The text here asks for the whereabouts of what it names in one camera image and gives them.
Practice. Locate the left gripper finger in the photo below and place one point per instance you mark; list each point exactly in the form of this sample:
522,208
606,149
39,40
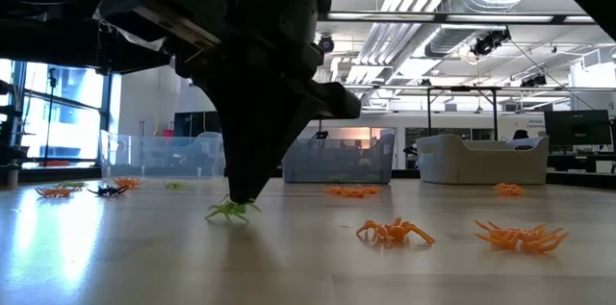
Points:
296,124
245,141

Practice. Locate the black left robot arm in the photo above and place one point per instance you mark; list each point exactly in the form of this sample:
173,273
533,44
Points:
38,40

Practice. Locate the black cabinet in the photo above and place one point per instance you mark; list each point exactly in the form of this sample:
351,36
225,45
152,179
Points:
197,124

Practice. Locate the grey translucent plastic bin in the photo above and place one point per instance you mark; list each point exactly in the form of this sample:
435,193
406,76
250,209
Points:
346,160

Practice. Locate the black ceiling spotlight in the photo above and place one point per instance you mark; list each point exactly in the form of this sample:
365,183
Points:
325,43

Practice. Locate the small red box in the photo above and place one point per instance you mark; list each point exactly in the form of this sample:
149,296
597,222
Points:
167,133

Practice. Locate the clear plastic bin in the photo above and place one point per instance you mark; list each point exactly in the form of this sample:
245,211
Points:
154,156

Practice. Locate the black plastic spider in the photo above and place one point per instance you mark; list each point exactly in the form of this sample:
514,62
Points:
108,190

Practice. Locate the rig light bar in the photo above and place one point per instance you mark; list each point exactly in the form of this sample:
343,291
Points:
443,17

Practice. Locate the white plastic bin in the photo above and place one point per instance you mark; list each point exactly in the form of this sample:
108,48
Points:
481,163

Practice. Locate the red object on sill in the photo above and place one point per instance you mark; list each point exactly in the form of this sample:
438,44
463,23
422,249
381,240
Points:
54,163

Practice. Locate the black light stand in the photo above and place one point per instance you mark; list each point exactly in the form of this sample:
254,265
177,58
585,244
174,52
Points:
50,103

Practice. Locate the black stage light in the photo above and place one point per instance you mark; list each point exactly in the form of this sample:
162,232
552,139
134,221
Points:
488,43
534,81

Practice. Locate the black computer monitor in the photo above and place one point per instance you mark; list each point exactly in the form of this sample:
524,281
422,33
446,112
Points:
577,127

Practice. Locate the black aluminium table frame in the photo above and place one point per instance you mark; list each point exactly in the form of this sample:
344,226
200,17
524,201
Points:
409,174

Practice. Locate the black window frame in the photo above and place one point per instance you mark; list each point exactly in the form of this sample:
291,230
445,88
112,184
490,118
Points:
107,103

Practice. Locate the grey cylinder post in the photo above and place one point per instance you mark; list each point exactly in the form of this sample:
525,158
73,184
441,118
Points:
12,177

